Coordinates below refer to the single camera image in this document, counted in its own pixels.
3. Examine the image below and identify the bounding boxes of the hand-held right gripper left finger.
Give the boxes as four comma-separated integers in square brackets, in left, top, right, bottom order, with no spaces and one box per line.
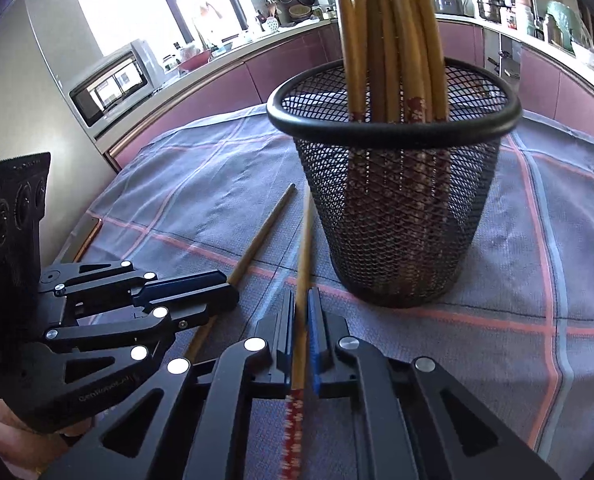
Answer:
[39,261,227,309]

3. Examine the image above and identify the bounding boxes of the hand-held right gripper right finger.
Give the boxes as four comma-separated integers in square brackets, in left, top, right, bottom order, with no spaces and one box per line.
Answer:
[44,282,241,385]

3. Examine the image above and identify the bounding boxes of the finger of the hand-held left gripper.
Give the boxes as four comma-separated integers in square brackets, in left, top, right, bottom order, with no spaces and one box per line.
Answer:
[307,287,560,480]
[42,290,296,480]

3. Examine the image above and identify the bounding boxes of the plain wooden chopstick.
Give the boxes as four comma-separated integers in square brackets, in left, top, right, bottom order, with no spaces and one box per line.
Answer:
[183,183,298,361]

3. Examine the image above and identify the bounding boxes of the bamboo chopstick floral end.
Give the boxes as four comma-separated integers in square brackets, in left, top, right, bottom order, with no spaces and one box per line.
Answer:
[279,187,317,480]

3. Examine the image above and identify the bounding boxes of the black mesh utensil holder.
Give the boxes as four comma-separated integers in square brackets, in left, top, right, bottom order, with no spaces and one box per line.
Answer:
[266,57,523,309]

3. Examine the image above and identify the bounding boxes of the bunch of bamboo chopsticks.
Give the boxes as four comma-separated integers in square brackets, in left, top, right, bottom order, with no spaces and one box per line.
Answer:
[331,0,454,301]

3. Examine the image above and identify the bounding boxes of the person's left hand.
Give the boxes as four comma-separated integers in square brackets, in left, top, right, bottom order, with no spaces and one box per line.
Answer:
[0,397,94,480]

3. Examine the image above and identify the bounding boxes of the white microwave oven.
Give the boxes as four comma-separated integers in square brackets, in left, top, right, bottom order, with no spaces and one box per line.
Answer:
[68,40,165,128]

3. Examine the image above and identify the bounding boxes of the blue-grey plaid tablecloth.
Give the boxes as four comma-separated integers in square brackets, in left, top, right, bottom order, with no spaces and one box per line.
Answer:
[74,105,594,480]

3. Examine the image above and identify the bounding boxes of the pink bowl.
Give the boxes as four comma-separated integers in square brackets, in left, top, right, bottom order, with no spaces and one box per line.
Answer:
[179,50,213,72]

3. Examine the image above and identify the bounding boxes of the pink kitchen cabinets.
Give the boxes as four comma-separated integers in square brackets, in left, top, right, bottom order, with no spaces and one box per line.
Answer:
[107,20,594,171]

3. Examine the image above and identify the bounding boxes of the kitchen window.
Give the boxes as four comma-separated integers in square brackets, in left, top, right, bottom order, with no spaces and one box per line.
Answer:
[67,0,258,61]

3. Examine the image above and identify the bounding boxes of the stainless steel pot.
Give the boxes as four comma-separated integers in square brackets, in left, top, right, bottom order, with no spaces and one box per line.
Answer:
[477,0,506,24]

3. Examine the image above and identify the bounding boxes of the teal jar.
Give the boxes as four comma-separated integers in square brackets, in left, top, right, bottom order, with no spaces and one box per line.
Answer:
[547,0,586,52]

